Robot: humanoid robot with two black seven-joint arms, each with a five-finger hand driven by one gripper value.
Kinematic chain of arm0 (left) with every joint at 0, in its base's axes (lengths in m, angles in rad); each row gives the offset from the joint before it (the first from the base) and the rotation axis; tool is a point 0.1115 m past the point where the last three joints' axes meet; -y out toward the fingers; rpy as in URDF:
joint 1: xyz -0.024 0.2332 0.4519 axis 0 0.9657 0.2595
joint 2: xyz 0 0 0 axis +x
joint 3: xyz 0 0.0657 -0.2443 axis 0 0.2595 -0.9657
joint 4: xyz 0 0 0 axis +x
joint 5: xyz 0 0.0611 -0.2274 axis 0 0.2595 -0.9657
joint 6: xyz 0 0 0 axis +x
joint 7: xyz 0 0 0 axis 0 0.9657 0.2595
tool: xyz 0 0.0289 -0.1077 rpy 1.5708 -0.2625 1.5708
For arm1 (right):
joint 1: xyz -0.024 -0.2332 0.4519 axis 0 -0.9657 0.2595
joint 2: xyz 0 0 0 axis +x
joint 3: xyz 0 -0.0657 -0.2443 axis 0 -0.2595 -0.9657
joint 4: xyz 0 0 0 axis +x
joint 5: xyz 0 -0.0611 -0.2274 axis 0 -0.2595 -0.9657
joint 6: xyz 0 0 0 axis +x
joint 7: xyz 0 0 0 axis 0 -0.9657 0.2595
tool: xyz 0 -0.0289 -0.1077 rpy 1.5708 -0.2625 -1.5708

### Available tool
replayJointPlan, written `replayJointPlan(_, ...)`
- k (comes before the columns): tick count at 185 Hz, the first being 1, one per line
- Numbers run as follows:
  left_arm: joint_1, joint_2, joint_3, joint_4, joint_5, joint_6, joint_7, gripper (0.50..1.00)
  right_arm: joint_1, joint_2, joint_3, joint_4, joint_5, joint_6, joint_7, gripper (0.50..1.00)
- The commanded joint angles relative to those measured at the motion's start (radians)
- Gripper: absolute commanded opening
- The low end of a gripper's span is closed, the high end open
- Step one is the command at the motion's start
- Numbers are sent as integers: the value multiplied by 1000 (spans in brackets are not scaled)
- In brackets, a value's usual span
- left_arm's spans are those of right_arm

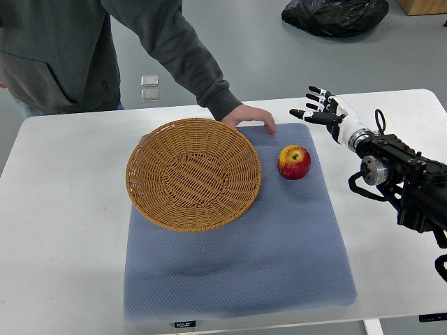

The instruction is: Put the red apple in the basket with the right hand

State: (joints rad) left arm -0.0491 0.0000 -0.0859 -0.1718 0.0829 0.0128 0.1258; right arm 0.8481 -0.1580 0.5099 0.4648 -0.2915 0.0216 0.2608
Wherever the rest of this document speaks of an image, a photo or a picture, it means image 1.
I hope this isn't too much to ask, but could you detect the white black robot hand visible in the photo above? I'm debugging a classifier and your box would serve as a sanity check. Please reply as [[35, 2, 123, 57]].
[[289, 86, 365, 151]]

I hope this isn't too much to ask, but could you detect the wooden box corner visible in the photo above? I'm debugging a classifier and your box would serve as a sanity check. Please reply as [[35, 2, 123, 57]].
[[397, 0, 447, 16]]

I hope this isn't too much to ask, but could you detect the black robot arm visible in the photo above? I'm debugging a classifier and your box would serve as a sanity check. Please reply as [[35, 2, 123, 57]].
[[349, 109, 446, 249]]

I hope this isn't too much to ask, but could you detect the grey hoodie torso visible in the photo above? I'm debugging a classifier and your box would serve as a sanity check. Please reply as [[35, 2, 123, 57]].
[[1, 1, 120, 114]]

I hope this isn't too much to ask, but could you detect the person's bare hand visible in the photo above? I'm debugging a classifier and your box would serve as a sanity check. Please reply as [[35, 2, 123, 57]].
[[221, 104, 276, 135]]

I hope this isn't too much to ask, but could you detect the metal floor plate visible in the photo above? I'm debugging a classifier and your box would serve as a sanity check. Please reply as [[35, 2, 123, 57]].
[[140, 75, 159, 87], [140, 88, 159, 102]]

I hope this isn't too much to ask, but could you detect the blue grey textured mat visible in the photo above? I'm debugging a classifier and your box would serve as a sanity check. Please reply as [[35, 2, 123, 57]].
[[124, 123, 357, 322]]

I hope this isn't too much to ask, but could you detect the white table leg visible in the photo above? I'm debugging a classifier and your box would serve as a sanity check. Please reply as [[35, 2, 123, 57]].
[[363, 319, 384, 335]]

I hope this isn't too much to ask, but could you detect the red yellow apple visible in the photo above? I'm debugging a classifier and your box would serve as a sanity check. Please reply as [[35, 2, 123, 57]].
[[277, 145, 312, 180]]

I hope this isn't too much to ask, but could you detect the round wicker basket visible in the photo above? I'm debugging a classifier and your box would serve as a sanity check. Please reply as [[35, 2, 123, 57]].
[[126, 118, 262, 232]]

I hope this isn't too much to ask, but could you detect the black plastic garbage bag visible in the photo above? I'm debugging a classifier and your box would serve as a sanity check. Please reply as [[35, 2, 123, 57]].
[[281, 0, 389, 37]]

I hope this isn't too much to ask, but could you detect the grey hoodie sleeve forearm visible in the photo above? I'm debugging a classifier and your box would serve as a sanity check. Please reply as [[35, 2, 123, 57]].
[[101, 1, 242, 121]]

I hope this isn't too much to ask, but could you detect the upper metal floor plate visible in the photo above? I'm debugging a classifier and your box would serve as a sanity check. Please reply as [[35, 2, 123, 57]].
[[140, 75, 159, 87]]

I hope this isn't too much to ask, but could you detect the lower metal floor plate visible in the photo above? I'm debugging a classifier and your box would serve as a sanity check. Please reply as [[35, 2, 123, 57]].
[[140, 88, 159, 102]]

